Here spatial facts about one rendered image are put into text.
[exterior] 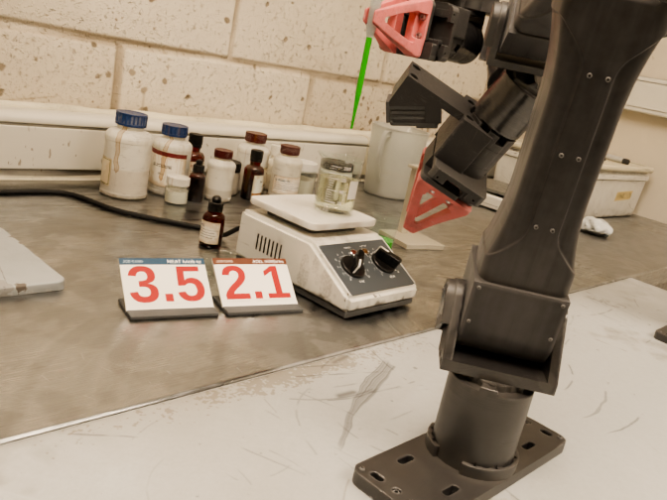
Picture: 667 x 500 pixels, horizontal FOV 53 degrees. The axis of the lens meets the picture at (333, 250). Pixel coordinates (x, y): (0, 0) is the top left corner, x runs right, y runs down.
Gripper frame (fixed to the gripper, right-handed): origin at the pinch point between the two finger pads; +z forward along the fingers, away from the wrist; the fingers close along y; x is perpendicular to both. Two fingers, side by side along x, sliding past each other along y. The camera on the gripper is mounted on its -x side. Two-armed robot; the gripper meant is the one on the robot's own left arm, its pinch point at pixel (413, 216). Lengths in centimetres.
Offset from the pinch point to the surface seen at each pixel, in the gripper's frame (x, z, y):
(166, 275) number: -20.1, 12.6, 15.7
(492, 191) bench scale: 31, 25, -75
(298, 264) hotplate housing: -8.2, 10.5, 5.3
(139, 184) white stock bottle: -31.8, 31.0, -17.2
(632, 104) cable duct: 62, 1, -126
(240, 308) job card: -11.8, 12.2, 14.7
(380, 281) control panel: 0.9, 7.2, 4.2
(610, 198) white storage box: 64, 18, -98
